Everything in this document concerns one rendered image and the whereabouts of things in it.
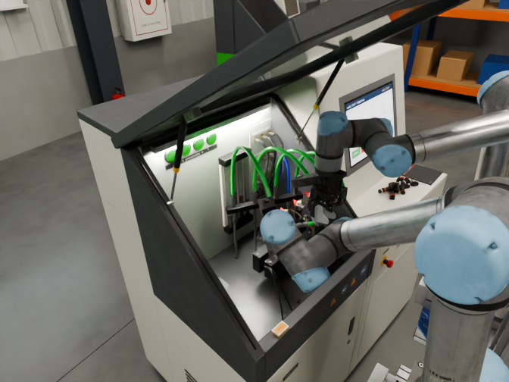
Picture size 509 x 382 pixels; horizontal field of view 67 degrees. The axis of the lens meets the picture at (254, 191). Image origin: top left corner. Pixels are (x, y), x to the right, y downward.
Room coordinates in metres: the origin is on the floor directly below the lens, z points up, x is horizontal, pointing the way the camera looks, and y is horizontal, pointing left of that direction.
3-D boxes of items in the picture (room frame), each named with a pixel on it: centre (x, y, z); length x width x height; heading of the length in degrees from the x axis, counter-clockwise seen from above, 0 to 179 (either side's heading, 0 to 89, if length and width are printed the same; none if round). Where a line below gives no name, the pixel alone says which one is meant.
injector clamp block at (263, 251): (1.18, -0.14, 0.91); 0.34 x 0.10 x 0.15; 135
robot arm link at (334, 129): (0.92, -0.21, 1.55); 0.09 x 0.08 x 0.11; 96
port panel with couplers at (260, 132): (1.45, -0.04, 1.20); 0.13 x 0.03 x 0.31; 135
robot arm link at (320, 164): (0.92, -0.21, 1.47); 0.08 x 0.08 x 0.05
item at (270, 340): (0.93, -0.23, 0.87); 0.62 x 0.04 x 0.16; 135
